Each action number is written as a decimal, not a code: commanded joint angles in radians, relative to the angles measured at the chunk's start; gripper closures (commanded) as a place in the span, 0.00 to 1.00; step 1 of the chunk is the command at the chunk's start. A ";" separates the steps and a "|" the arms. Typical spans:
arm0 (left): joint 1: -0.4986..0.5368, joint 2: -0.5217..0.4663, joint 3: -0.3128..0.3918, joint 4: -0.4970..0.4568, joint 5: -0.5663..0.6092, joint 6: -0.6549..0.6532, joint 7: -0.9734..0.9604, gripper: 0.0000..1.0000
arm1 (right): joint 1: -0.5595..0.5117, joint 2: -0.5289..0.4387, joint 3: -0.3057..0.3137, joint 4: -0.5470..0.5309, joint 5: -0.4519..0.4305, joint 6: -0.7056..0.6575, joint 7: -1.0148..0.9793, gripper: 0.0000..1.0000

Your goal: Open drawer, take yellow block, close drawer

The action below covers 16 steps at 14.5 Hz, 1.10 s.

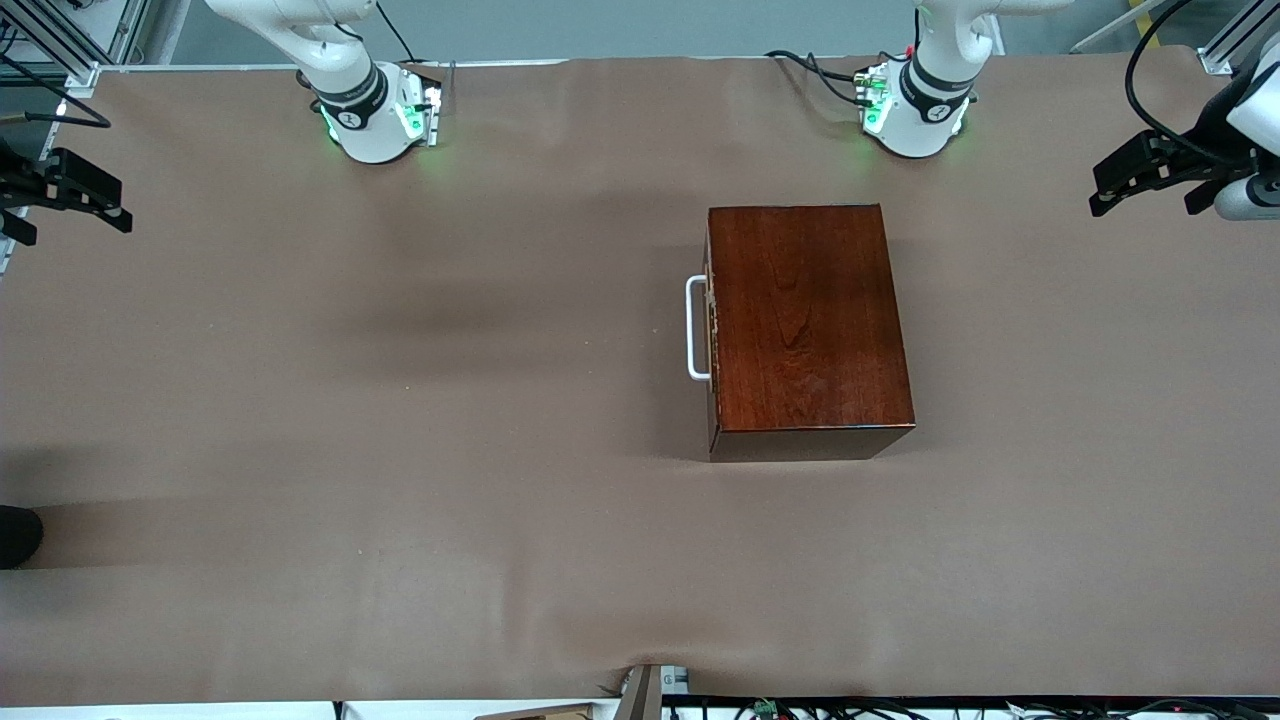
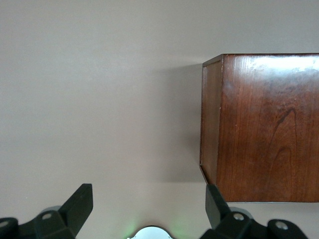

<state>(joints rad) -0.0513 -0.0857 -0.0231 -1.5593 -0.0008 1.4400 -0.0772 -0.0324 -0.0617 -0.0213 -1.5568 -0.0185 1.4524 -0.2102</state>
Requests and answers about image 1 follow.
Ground light wood drawer white handle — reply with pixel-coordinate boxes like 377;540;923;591
685;222;723;446

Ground short aluminium profile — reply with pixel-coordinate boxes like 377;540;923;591
1198;0;1280;77

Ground black round object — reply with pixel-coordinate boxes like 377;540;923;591
0;505;44;570

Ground dark red wooden cabinet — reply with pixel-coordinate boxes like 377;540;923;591
705;204;916;463

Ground brown paper table cover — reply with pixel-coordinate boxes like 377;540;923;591
0;45;1280;706

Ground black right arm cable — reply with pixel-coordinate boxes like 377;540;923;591
0;55;112;130

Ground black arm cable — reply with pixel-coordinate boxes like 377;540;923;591
1124;0;1246;167
0;55;112;130

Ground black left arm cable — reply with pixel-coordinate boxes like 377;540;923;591
1124;0;1246;167

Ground black base cable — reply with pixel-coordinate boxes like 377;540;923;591
375;0;417;64
803;55;869;107
765;50;866;81

